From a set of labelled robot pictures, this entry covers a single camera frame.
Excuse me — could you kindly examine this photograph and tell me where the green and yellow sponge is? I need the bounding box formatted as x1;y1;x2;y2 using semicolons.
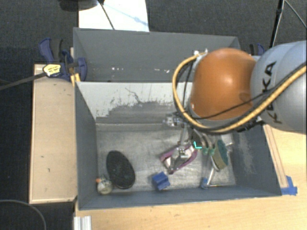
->
213;139;230;171

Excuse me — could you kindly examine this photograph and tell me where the metal tool with blue handle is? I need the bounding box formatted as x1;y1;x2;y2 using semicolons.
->
200;161;222;190

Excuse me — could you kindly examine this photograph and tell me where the grey metal bin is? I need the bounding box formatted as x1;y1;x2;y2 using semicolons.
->
72;27;283;210

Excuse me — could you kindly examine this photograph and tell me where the black oval brush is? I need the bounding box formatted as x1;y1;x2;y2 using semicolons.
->
106;150;136;190

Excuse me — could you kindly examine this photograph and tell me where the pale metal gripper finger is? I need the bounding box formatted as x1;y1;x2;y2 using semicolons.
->
167;151;180;174
177;146;192;171

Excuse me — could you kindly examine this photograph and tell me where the pale wood board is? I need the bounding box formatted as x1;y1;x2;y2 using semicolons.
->
28;63;79;205

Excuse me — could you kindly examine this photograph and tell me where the blue block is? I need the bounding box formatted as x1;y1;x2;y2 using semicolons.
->
151;172;171;192

